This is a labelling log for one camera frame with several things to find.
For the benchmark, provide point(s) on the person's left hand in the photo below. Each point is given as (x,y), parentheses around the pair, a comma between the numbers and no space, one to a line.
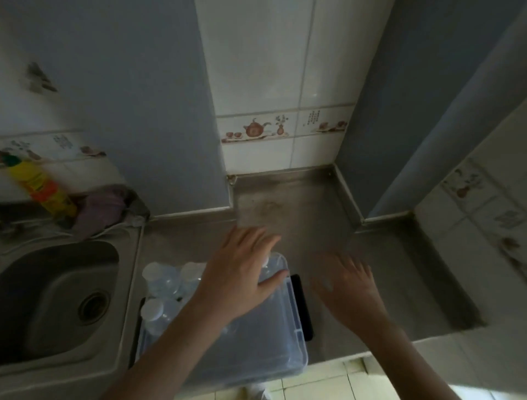
(232,276)

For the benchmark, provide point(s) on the person's right hand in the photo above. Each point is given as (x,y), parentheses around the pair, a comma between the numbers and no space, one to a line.
(350,294)

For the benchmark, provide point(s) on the person's right thumb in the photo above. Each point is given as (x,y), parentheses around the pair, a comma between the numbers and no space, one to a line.
(321,285)

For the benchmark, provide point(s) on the person's left thumb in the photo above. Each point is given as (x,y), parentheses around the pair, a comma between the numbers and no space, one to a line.
(275,279)

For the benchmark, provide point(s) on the person's left forearm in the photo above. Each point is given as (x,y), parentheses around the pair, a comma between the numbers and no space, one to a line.
(164,354)

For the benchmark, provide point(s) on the person's right forearm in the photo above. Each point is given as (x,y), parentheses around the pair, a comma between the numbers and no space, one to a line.
(405,362)

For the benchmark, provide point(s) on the black flat tray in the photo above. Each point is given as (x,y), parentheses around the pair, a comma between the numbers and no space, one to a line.
(302,307)

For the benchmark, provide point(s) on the clear plastic storage box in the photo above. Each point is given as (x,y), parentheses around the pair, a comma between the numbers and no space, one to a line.
(255,342)

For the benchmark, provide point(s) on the clear bottle with white cap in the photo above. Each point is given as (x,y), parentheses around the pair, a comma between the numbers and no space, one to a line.
(156,275)
(191,272)
(154,311)

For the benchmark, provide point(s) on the person's white shoe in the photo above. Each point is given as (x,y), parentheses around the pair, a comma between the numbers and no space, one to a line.
(257,392)

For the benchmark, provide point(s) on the metal sink drain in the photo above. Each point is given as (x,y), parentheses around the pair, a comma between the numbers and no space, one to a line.
(94,307)

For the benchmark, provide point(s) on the purple cloth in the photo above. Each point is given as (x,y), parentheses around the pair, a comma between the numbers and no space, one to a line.
(101,210)

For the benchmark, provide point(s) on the stainless steel sink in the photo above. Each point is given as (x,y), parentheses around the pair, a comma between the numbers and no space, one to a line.
(53,296)

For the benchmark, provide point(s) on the yellow detergent bottle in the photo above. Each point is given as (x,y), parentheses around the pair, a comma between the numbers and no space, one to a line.
(43,187)

